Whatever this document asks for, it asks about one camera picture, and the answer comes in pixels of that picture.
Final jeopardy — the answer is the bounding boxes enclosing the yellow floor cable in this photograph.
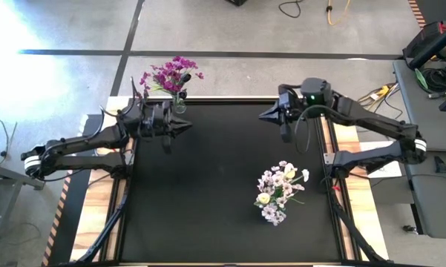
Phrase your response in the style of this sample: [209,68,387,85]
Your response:
[326,0,352,26]

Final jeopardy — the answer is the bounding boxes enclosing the grey metal stand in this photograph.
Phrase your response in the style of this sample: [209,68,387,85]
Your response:
[0,161,46,238]

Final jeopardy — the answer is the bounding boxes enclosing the grey side table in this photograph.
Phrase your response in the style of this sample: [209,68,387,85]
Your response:
[392,59,446,152]

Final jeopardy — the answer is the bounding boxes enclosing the yellow cable bundle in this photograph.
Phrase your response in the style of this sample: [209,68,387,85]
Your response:
[355,83,404,119]

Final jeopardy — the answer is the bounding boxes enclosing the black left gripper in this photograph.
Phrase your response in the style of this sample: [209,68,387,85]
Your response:
[140,100,193,139]

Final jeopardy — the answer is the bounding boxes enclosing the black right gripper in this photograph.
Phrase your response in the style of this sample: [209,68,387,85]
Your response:
[258,84,302,126]

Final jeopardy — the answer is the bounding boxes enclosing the cream tulip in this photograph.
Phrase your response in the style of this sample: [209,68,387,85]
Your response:
[255,191,272,207]
[283,162,298,186]

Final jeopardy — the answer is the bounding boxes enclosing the white flower bunch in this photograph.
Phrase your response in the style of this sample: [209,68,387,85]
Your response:
[255,192,289,227]
[258,159,311,200]

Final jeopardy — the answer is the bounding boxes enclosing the coiled black cable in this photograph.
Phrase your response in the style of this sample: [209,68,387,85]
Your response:
[421,68,446,92]

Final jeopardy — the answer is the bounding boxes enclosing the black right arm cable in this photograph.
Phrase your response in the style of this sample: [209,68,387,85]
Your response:
[294,105,322,155]

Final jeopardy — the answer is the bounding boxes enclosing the black pole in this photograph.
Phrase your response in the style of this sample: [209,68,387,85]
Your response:
[407,20,446,70]

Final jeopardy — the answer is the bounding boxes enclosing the black crate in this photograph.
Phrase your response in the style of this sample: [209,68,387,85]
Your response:
[402,20,446,60]

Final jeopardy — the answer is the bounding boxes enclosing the grey bench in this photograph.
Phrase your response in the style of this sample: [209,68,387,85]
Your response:
[402,148,446,240]

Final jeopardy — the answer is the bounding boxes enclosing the clear glass vase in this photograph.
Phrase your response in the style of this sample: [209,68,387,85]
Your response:
[171,94,188,115]

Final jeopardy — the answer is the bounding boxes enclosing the purple flower bunch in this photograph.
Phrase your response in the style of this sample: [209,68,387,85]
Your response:
[139,63,181,98]
[168,55,205,98]

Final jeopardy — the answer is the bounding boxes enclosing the black table mat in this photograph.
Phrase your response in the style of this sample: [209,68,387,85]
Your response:
[120,99,342,263]

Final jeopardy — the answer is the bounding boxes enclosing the black floor cable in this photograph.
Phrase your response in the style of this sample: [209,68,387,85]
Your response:
[278,0,302,19]

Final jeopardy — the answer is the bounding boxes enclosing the small black wedge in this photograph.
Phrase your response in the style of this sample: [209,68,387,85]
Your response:
[433,155,446,174]

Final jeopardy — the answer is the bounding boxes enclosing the black rig frame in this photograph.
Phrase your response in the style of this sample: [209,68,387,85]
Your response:
[55,88,390,267]

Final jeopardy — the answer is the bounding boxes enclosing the white paper sheet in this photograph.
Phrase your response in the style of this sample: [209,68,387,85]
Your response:
[359,140,404,179]

